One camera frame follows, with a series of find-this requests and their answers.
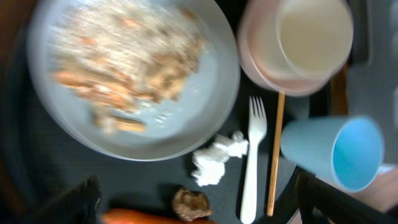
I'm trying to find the pink bowl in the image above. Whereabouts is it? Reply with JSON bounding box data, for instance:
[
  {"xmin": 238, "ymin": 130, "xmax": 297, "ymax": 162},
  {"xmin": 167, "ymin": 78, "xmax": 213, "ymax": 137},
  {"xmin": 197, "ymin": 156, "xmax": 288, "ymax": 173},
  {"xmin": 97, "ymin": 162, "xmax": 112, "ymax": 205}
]
[{"xmin": 238, "ymin": 0, "xmax": 332, "ymax": 96}]

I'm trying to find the white tissue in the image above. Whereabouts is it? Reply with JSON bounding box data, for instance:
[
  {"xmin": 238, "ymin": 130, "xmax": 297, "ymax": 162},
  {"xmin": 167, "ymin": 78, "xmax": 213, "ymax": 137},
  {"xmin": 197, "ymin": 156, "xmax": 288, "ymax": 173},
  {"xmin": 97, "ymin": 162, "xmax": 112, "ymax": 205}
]
[{"xmin": 192, "ymin": 131, "xmax": 249, "ymax": 187}]

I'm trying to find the orange carrot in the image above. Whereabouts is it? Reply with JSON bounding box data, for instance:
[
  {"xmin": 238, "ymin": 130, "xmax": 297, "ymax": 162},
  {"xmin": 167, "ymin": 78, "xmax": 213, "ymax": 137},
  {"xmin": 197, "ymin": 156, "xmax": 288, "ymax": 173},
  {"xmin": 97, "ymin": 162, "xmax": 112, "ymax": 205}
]
[{"xmin": 101, "ymin": 208, "xmax": 217, "ymax": 224}]

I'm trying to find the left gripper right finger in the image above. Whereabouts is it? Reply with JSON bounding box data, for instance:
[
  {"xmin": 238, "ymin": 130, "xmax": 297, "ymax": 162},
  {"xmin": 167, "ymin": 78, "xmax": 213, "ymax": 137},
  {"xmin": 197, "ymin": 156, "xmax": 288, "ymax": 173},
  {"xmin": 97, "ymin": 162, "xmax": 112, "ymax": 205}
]
[{"xmin": 295, "ymin": 167, "xmax": 397, "ymax": 223}]

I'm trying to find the blue plastic cup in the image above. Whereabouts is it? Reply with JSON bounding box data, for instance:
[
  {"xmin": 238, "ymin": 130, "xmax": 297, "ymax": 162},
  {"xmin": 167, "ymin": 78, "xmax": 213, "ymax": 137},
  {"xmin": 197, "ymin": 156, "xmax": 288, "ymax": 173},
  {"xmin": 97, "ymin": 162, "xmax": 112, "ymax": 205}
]
[{"xmin": 280, "ymin": 116, "xmax": 385, "ymax": 192}]

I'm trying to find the round black tray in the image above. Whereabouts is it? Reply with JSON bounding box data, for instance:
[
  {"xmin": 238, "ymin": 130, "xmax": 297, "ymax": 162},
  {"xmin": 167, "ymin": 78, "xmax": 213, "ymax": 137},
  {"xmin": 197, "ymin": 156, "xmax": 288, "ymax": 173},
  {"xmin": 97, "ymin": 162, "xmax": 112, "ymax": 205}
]
[{"xmin": 1, "ymin": 1, "xmax": 346, "ymax": 223}]

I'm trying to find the cream paper cup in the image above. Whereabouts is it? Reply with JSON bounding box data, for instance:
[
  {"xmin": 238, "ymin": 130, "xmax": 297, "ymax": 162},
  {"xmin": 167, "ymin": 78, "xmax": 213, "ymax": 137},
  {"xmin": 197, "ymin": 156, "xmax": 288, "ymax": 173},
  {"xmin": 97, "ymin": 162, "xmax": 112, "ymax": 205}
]
[{"xmin": 276, "ymin": 0, "xmax": 354, "ymax": 79}]

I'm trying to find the grey plate with food scraps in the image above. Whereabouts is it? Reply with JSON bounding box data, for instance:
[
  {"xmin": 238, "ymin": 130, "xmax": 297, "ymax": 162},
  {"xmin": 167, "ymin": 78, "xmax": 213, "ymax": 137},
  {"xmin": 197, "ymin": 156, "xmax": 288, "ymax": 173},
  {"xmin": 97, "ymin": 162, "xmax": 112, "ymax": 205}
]
[{"xmin": 27, "ymin": 0, "xmax": 240, "ymax": 161}]

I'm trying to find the wooden chopstick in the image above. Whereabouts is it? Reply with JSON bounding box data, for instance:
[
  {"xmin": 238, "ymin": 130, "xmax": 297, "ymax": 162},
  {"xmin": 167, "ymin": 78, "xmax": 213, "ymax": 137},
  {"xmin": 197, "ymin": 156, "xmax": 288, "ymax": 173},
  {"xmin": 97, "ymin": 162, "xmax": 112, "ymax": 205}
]
[{"xmin": 267, "ymin": 92, "xmax": 285, "ymax": 217}]

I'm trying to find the white plastic fork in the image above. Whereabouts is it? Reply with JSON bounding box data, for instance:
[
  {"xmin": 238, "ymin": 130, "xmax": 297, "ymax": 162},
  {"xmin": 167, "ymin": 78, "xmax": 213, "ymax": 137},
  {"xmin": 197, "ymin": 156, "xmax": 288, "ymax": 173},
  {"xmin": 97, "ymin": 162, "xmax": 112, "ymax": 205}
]
[{"xmin": 240, "ymin": 96, "xmax": 267, "ymax": 224}]

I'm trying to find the brown food scrap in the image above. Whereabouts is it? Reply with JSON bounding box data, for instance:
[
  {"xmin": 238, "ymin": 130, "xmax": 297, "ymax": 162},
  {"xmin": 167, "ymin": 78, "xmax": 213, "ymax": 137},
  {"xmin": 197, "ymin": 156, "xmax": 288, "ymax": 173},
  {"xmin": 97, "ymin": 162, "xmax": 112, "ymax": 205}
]
[{"xmin": 172, "ymin": 187, "xmax": 213, "ymax": 222}]

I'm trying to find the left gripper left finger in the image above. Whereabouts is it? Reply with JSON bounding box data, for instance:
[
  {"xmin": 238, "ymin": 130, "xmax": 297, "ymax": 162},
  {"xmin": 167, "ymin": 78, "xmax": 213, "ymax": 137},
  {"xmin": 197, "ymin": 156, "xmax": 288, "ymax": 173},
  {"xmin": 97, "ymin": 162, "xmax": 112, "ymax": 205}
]
[{"xmin": 29, "ymin": 175, "xmax": 101, "ymax": 224}]

